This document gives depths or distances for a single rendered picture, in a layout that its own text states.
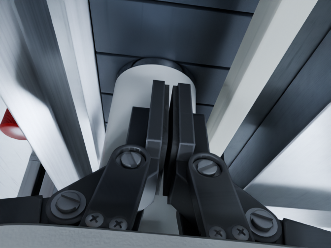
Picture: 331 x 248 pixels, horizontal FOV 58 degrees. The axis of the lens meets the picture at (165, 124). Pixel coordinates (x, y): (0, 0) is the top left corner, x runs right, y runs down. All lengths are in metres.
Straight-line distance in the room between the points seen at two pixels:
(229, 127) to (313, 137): 0.11
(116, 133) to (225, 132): 0.06
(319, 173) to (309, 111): 0.10
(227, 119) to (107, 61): 0.08
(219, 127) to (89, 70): 0.09
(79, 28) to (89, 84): 0.05
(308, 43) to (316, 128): 0.06
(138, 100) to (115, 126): 0.02
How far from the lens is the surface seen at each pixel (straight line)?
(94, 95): 0.22
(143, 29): 0.16
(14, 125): 0.32
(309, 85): 0.25
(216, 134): 0.17
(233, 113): 0.16
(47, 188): 0.44
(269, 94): 0.29
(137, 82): 0.16
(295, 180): 0.35
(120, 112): 0.16
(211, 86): 0.19
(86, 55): 0.19
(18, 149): 0.46
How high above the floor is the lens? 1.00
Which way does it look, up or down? 32 degrees down
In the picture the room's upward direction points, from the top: 176 degrees counter-clockwise
